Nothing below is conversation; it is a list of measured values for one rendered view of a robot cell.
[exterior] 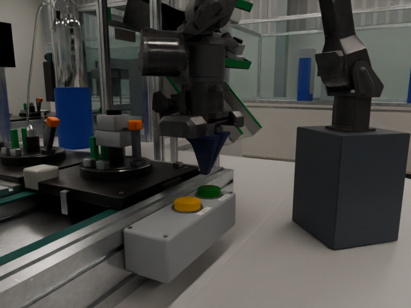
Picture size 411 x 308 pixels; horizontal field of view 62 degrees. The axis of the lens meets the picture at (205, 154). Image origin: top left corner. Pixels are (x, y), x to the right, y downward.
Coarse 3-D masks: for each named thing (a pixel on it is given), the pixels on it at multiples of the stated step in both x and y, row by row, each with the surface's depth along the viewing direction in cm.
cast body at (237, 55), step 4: (236, 40) 95; (240, 40) 95; (240, 44) 95; (236, 48) 94; (240, 48) 96; (244, 48) 98; (228, 52) 96; (232, 52) 95; (236, 52) 95; (240, 52) 97; (228, 56) 96; (232, 56) 96; (236, 56) 95; (240, 56) 96; (244, 56) 98
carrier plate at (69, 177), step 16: (64, 176) 65; (160, 176) 65; (176, 176) 66; (192, 176) 71; (48, 192) 61; (80, 192) 57; (96, 192) 55; (112, 192) 55; (128, 192) 55; (144, 192) 57
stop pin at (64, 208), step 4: (60, 192) 57; (64, 192) 57; (68, 192) 57; (64, 196) 57; (68, 196) 57; (64, 200) 57; (68, 200) 58; (64, 204) 57; (68, 204) 58; (64, 208) 58; (68, 208) 58; (64, 212) 58; (68, 212) 58
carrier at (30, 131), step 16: (32, 128) 78; (16, 144) 80; (32, 144) 78; (0, 160) 75; (16, 160) 73; (32, 160) 74; (48, 160) 76; (64, 160) 79; (80, 160) 79; (0, 176) 67; (16, 176) 65
